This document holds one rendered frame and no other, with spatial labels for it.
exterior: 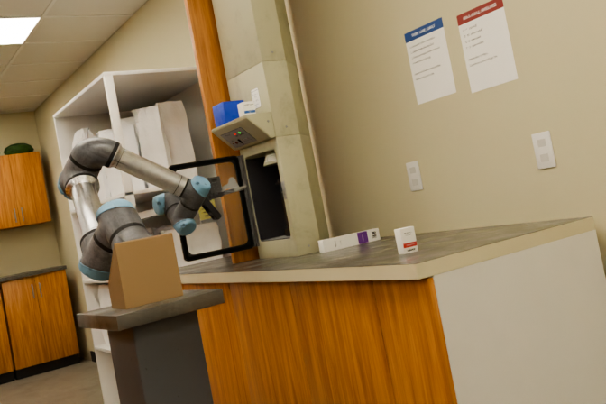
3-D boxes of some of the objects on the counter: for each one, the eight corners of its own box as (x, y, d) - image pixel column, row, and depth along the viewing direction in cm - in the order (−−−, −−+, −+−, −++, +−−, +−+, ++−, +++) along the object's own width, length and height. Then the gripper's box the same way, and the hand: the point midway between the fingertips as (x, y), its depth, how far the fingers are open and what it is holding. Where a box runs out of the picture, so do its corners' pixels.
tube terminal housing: (307, 247, 324) (276, 77, 326) (350, 243, 296) (315, 58, 299) (259, 259, 310) (226, 81, 313) (298, 255, 283) (261, 61, 286)
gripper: (199, 179, 270) (245, 169, 281) (179, 186, 287) (224, 175, 297) (205, 202, 270) (251, 190, 281) (185, 207, 287) (229, 196, 297)
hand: (239, 189), depth 289 cm, fingers open, 14 cm apart
